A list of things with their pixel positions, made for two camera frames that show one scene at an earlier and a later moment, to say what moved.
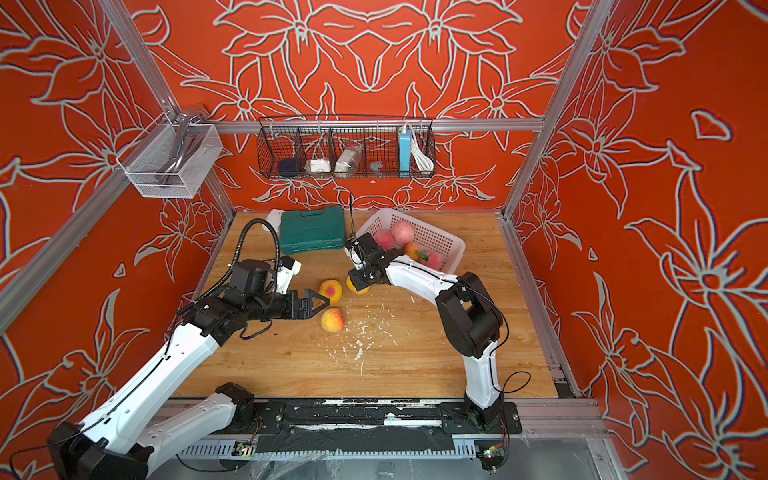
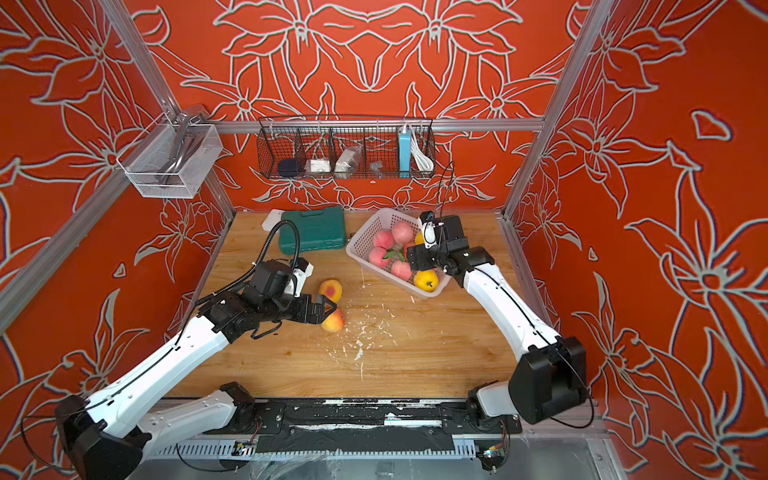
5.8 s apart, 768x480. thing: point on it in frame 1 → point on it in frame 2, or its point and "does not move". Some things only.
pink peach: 385,239 does not move
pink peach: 403,231 does not move
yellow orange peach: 332,319 does not move
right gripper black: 355,280 → 421,257
